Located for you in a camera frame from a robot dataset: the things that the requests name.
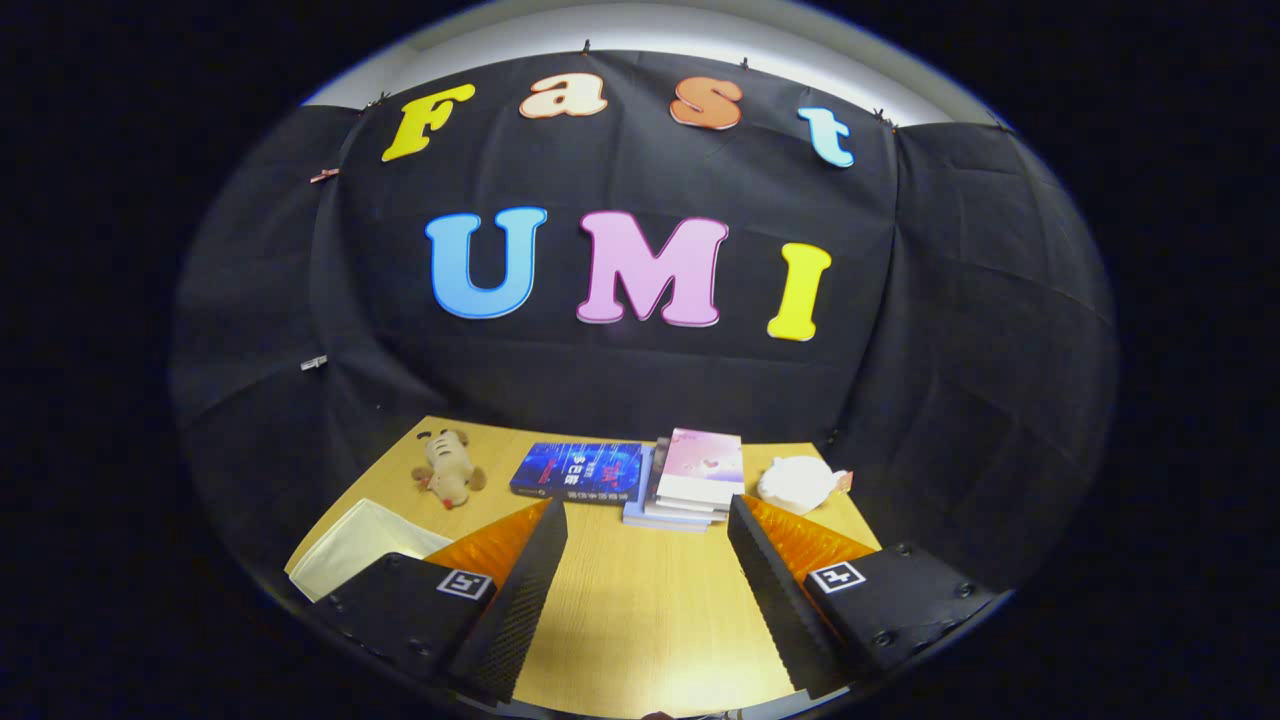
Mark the light blue book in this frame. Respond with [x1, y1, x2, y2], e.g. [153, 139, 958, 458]
[621, 448, 717, 534]

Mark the white plush toy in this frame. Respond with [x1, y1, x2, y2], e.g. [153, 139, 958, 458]
[756, 454, 854, 517]

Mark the beige fabric storage box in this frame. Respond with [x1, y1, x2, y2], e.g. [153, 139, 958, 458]
[287, 498, 457, 604]

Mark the dark blue book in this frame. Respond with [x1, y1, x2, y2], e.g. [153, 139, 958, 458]
[509, 441, 652, 505]

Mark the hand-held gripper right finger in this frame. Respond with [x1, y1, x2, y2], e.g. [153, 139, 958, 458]
[726, 493, 1003, 701]

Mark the beige dog plush toy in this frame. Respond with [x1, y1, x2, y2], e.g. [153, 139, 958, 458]
[411, 429, 489, 510]

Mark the white spine book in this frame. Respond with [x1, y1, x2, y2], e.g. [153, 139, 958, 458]
[644, 440, 737, 522]

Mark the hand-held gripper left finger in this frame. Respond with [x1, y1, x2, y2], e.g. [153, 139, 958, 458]
[316, 497, 569, 705]

